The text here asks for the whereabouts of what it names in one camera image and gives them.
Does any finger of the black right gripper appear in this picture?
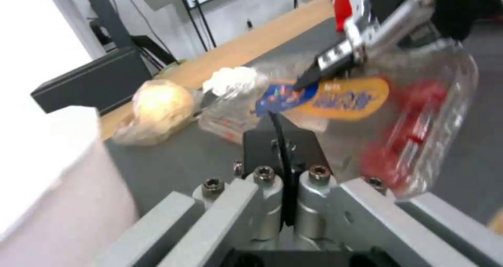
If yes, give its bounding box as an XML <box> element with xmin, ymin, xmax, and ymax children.
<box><xmin>293</xmin><ymin>0</ymin><xmax>438</xmax><ymax>90</ymax></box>

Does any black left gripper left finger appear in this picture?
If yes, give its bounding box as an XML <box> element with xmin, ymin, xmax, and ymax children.
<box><xmin>94</xmin><ymin>127</ymin><xmax>287</xmax><ymax>267</ymax></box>

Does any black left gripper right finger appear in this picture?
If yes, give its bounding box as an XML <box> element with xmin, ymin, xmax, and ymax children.
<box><xmin>283</xmin><ymin>122</ymin><xmax>503</xmax><ymax>267</ymax></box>

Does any thin black strap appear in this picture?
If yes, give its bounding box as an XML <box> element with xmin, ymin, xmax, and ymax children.
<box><xmin>268</xmin><ymin>110</ymin><xmax>296</xmax><ymax>227</ymax></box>

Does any clear plastic package orange-blue label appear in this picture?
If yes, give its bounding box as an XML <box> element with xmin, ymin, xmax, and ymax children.
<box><xmin>251</xmin><ymin>38</ymin><xmax>481</xmax><ymax>200</ymax></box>

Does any white takeout bag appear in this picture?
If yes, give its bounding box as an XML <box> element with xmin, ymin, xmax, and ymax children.
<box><xmin>0</xmin><ymin>107</ymin><xmax>139</xmax><ymax>267</ymax></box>

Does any clear bag with beige content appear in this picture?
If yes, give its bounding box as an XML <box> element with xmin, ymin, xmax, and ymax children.
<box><xmin>111</xmin><ymin>79</ymin><xmax>198</xmax><ymax>147</ymax></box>

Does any orange traffic cone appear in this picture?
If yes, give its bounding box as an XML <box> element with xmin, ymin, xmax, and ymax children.
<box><xmin>332</xmin><ymin>0</ymin><xmax>354</xmax><ymax>32</ymax></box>

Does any crumpled clear plastic wrapper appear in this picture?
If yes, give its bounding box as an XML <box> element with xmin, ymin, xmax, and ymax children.
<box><xmin>197</xmin><ymin>91</ymin><xmax>272</xmax><ymax>144</ymax></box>

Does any crumpled white paper ball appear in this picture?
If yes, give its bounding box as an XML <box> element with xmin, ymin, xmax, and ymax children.
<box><xmin>202</xmin><ymin>66</ymin><xmax>261</xmax><ymax>96</ymax></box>

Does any black monitor base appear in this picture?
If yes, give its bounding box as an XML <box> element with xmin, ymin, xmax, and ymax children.
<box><xmin>30</xmin><ymin>46</ymin><xmax>155</xmax><ymax>115</ymax></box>

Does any black stand column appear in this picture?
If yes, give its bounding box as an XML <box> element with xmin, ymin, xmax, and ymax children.
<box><xmin>78</xmin><ymin>0</ymin><xmax>133</xmax><ymax>50</ymax></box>

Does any black metal rack frame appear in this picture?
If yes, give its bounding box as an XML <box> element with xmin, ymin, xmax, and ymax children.
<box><xmin>182</xmin><ymin>0</ymin><xmax>218</xmax><ymax>53</ymax></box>

